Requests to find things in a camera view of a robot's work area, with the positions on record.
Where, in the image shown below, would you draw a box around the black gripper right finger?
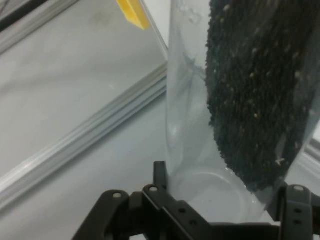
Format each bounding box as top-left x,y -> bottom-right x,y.
271,181 -> 320,240

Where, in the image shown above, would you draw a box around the grey rail with black strip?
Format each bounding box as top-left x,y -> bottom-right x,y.
0,0 -> 82,55

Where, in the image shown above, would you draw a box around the short aluminium frame rail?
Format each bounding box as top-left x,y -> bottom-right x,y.
0,62 -> 169,210

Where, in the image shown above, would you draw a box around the black seeds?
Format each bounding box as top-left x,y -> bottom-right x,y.
204,0 -> 320,193

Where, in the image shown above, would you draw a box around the clear plastic jar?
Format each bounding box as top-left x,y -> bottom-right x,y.
164,0 -> 320,223

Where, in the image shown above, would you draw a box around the yellow box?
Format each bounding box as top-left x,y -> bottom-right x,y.
116,0 -> 152,31

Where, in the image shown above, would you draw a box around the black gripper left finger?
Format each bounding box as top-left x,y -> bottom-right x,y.
72,161 -> 211,240

